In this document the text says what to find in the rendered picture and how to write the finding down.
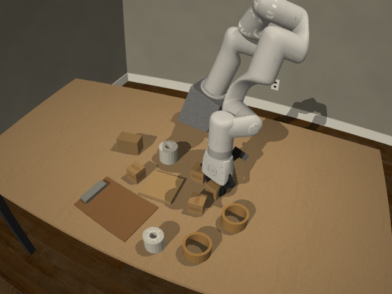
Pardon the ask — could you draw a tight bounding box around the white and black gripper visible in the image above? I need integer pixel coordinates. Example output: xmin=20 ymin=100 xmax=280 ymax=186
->
xmin=200 ymin=148 xmax=236 ymax=197

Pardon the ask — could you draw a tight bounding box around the tan hollow cylinder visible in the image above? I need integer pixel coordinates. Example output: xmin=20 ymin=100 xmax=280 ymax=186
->
xmin=220 ymin=203 xmax=249 ymax=233

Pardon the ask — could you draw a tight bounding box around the grey cylinder with central hole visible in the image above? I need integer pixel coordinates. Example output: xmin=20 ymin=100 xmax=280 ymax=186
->
xmin=159 ymin=140 xmax=178 ymax=165
xmin=143 ymin=227 xmax=165 ymax=254

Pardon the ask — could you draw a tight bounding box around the brown cardboard carton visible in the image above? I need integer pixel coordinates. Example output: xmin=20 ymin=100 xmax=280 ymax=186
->
xmin=116 ymin=132 xmax=143 ymax=156

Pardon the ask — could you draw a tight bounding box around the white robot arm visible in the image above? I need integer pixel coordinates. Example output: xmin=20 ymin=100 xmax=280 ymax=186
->
xmin=200 ymin=0 xmax=309 ymax=161

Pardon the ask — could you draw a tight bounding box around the brown cardboard box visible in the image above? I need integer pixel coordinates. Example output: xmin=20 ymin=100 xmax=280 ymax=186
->
xmin=205 ymin=180 xmax=221 ymax=201
xmin=187 ymin=192 xmax=207 ymax=216
xmin=190 ymin=161 xmax=206 ymax=184
xmin=126 ymin=161 xmax=146 ymax=184

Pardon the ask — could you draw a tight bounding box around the brown wooden ring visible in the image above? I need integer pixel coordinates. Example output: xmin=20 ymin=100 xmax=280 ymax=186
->
xmin=182 ymin=232 xmax=212 ymax=263

